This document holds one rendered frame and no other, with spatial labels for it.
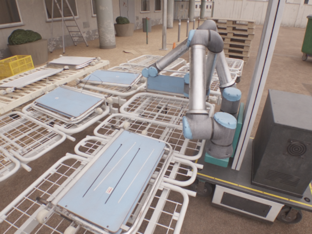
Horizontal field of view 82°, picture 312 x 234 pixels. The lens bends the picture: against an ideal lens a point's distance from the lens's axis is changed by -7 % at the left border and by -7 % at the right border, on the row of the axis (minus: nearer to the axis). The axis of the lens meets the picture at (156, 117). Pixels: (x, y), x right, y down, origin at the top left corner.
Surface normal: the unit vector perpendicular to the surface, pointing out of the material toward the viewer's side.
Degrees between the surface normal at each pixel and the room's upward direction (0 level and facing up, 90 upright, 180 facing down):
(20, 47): 101
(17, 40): 73
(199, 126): 56
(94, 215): 5
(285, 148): 90
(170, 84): 90
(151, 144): 5
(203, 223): 0
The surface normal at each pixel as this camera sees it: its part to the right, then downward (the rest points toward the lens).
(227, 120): 0.09, -0.86
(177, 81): -0.36, 0.47
